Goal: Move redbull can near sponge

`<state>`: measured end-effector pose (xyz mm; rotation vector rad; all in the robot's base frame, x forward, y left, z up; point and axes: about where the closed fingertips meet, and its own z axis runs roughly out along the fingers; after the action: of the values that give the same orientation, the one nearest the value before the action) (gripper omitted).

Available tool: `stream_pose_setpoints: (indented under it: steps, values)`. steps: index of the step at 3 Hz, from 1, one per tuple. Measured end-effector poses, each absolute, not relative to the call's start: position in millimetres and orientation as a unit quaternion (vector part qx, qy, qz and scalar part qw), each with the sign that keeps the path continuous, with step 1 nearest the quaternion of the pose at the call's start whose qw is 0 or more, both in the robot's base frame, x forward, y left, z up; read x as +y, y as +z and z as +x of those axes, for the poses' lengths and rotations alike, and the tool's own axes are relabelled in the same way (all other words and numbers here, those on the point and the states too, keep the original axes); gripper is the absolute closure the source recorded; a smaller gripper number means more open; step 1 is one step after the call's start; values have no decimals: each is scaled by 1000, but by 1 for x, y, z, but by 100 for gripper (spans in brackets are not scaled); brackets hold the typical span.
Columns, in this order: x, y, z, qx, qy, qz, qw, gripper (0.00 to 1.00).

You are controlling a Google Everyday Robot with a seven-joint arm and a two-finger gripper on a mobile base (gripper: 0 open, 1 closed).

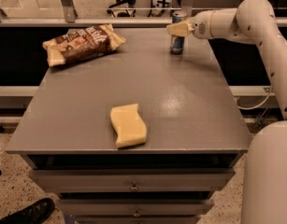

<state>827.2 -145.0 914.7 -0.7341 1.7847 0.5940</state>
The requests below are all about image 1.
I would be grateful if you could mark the grey drawer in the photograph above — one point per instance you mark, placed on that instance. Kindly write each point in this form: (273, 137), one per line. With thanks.
(135, 208)
(81, 181)

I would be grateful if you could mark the metal railing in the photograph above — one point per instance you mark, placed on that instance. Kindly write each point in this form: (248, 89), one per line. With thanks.
(80, 13)

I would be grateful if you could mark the brown chip bag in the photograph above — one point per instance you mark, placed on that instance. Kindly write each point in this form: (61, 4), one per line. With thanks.
(83, 44)

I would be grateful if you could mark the yellow sponge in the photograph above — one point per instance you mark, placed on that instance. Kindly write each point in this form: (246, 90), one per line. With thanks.
(128, 125)

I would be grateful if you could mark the upper grey drawer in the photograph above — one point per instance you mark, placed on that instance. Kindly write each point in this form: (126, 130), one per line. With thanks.
(81, 181)

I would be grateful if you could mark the blue silver redbull can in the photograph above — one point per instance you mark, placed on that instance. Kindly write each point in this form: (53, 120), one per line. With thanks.
(177, 42)

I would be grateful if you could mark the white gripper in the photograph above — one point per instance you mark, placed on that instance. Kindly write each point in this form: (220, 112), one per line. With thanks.
(201, 25)

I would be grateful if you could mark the lower grey drawer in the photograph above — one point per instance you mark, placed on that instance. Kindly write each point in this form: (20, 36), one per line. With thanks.
(135, 208)

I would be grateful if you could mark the black shoe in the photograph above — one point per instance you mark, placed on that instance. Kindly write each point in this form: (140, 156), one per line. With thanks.
(36, 213)

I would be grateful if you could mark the grey drawer cabinet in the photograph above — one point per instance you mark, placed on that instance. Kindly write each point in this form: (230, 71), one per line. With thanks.
(190, 113)

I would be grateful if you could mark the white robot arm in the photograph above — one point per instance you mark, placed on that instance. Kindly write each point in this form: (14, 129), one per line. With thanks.
(264, 197)

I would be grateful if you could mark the black office chair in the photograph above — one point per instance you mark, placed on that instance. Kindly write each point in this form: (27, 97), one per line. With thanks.
(121, 0)

